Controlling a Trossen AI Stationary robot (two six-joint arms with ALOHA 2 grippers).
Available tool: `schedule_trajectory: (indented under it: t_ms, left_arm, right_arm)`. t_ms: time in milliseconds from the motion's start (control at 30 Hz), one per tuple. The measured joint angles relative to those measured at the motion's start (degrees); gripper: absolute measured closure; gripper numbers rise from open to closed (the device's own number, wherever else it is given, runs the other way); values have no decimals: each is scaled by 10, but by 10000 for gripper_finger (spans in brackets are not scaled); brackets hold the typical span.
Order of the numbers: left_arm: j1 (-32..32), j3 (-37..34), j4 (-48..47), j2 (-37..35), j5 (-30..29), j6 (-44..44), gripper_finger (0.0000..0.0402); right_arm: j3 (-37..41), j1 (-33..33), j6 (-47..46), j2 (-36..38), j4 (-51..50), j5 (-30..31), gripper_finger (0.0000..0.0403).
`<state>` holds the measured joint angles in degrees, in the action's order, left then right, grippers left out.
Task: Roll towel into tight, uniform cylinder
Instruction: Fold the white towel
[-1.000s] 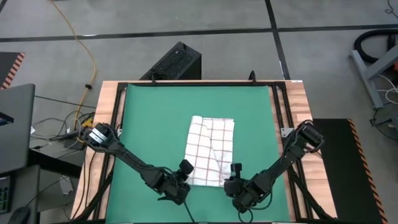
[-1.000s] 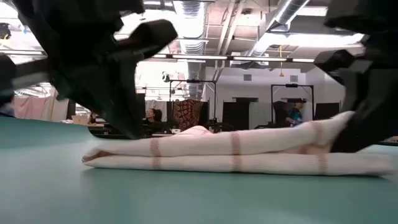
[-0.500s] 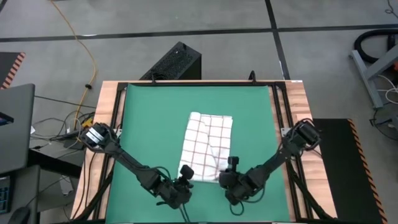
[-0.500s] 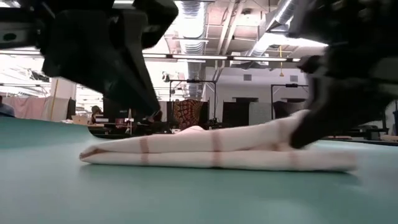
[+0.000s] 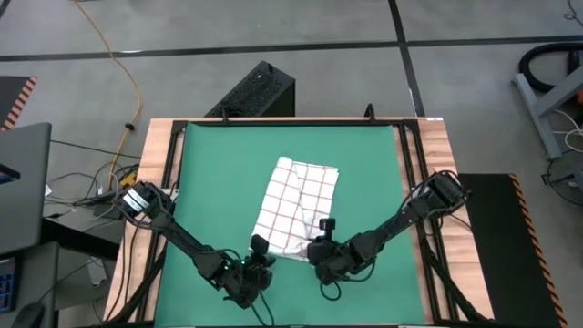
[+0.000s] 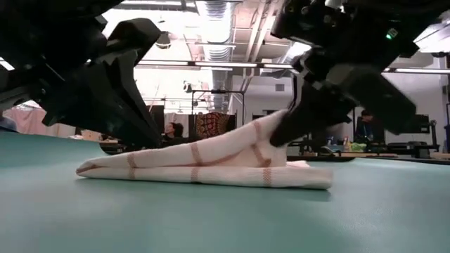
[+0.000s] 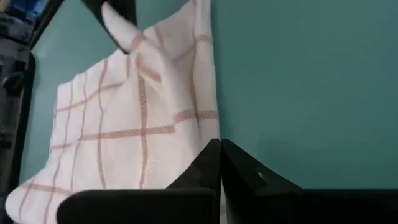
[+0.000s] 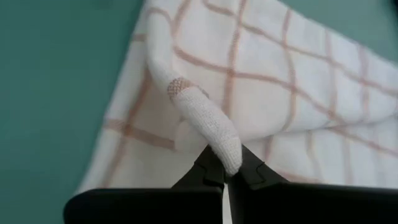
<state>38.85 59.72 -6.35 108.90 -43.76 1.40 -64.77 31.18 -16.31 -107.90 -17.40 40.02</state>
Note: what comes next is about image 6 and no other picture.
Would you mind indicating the black monitor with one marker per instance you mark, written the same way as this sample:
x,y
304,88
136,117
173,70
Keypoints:
x,y
420,123

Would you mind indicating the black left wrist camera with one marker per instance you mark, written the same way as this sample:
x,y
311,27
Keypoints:
x,y
139,33

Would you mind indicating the black metal frame stand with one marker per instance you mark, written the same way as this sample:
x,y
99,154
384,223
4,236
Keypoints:
x,y
218,91

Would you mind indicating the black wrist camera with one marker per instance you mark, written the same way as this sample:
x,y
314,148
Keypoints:
x,y
139,33
379,102

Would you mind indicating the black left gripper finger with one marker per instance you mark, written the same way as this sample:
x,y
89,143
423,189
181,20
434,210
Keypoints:
x,y
119,105

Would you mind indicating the long ceiling light strip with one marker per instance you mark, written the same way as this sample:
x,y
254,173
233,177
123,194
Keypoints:
x,y
225,64
422,70

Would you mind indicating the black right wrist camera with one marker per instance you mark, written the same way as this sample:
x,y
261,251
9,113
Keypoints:
x,y
379,102

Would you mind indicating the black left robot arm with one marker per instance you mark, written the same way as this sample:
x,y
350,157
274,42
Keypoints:
x,y
42,14

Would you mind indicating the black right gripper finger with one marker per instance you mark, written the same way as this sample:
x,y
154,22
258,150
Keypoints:
x,y
309,116

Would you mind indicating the green table mat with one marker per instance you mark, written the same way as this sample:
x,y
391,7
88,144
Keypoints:
x,y
225,225

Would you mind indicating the round ceiling lamp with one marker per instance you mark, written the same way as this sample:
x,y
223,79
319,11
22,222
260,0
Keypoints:
x,y
163,41

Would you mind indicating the black work table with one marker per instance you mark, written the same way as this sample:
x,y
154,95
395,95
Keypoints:
x,y
415,147

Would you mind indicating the white red-checked towel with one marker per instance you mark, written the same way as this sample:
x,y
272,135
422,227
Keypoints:
x,y
211,161

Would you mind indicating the red patterned tapestry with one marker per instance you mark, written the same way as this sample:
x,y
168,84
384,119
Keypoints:
x,y
211,124

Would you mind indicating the pink cloth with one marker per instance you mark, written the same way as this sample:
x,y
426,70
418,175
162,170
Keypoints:
x,y
28,119

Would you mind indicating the small bottle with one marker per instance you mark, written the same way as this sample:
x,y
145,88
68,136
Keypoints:
x,y
346,144

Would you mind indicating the wall vent grille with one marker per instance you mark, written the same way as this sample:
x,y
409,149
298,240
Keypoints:
x,y
280,88

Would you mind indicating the green bag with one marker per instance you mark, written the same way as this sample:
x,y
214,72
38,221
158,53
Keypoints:
x,y
358,147

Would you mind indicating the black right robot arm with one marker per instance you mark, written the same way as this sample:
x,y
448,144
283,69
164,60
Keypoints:
x,y
429,10

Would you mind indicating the silver ventilation duct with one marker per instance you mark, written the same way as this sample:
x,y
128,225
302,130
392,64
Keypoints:
x,y
216,28

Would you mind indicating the seated person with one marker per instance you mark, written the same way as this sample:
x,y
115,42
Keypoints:
x,y
367,128
174,131

